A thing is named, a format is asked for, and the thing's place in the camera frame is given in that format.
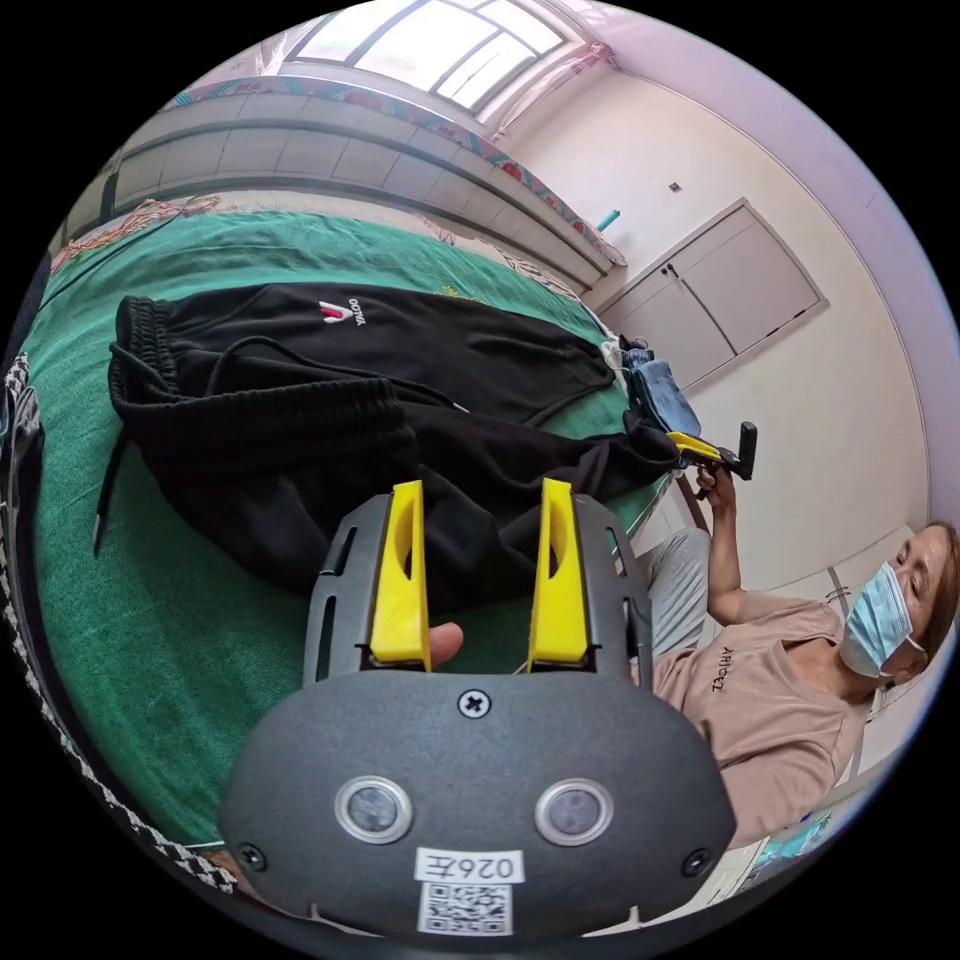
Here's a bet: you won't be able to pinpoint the person's body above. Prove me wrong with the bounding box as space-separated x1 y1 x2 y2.
637 520 960 853

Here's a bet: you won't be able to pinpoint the person's right hand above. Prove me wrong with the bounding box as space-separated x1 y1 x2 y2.
695 461 741 519

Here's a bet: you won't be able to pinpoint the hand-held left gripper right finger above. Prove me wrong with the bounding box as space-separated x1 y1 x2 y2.
527 476 595 673

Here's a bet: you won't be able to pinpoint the pink curtain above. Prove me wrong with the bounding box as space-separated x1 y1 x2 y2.
479 41 615 148

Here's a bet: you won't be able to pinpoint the black long pants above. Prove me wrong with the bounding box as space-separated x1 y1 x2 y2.
92 282 681 618

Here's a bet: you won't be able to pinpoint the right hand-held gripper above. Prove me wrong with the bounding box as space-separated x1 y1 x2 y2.
666 431 745 502

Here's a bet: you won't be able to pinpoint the pile of clothes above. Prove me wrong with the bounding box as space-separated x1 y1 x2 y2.
608 335 704 439

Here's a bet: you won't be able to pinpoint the person's right forearm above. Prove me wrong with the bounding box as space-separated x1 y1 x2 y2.
708 506 753 625

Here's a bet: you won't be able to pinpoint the window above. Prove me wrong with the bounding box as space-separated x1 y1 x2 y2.
287 0 573 115

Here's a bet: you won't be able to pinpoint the white cupboard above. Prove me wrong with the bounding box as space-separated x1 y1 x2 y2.
597 197 830 393

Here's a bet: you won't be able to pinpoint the bed with green cover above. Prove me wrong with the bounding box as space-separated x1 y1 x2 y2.
0 191 680 894

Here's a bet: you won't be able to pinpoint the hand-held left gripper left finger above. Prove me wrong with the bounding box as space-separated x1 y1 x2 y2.
371 480 433 673

